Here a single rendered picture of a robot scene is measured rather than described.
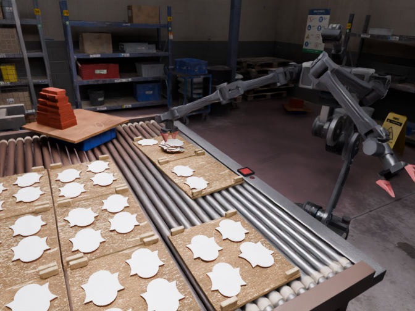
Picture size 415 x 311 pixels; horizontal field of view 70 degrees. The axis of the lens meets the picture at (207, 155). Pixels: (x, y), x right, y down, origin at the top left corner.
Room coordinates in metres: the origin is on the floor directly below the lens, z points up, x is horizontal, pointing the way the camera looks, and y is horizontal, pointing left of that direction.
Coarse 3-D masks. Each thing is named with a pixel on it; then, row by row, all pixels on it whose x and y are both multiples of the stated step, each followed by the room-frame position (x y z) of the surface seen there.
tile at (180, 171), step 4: (176, 168) 1.53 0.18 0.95; (180, 168) 1.53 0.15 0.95; (184, 168) 1.53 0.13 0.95; (188, 168) 1.54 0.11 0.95; (172, 172) 1.49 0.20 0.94; (176, 172) 1.48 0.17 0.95; (180, 172) 1.49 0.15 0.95; (184, 172) 1.49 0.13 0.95; (188, 172) 1.49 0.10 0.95; (192, 172) 1.49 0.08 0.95; (184, 176) 1.45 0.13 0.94; (188, 176) 1.45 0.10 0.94
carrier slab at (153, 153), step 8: (160, 136) 2.04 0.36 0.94; (168, 136) 2.05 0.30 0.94; (176, 136) 2.06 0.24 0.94; (136, 144) 1.88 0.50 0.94; (160, 144) 1.89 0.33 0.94; (184, 144) 1.91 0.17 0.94; (192, 144) 1.92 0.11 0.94; (144, 152) 1.75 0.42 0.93; (152, 152) 1.76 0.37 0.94; (160, 152) 1.76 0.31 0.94; (168, 152) 1.77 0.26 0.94; (184, 152) 1.78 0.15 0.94; (192, 152) 1.78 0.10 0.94; (152, 160) 1.65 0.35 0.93
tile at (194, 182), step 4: (192, 176) 1.44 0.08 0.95; (188, 180) 1.40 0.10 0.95; (192, 180) 1.40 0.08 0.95; (196, 180) 1.40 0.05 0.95; (200, 180) 1.40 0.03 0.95; (204, 180) 1.41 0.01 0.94; (188, 184) 1.36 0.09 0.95; (192, 184) 1.36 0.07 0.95; (196, 184) 1.36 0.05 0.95; (200, 184) 1.37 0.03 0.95; (204, 184) 1.37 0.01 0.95; (192, 188) 1.32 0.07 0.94; (196, 188) 1.32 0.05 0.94; (204, 188) 1.33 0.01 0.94
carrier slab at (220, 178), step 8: (176, 160) 1.65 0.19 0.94; (184, 160) 1.66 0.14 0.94; (192, 160) 1.66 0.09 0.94; (200, 160) 1.67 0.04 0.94; (208, 160) 1.67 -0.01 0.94; (160, 168) 1.55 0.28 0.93; (168, 168) 1.54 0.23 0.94; (192, 168) 1.56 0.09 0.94; (200, 168) 1.56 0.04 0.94; (208, 168) 1.56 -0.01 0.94; (216, 168) 1.57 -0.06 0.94; (224, 168) 1.57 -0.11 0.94; (168, 176) 1.46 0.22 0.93; (176, 176) 1.45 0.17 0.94; (200, 176) 1.46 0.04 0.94; (208, 176) 1.47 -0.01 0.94; (216, 176) 1.47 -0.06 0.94; (224, 176) 1.47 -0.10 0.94; (232, 176) 1.48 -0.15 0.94; (176, 184) 1.38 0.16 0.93; (184, 184) 1.37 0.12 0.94; (208, 184) 1.38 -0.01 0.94; (216, 184) 1.39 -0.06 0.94; (224, 184) 1.39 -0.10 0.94; (232, 184) 1.40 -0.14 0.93; (184, 192) 1.31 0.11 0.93; (208, 192) 1.31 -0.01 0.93
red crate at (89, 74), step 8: (80, 64) 5.28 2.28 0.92; (88, 64) 5.32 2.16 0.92; (96, 64) 5.40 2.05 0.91; (104, 64) 5.47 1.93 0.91; (112, 64) 5.54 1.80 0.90; (80, 72) 5.47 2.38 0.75; (88, 72) 5.32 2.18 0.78; (96, 72) 5.39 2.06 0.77; (104, 72) 5.46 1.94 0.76; (112, 72) 5.54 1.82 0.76
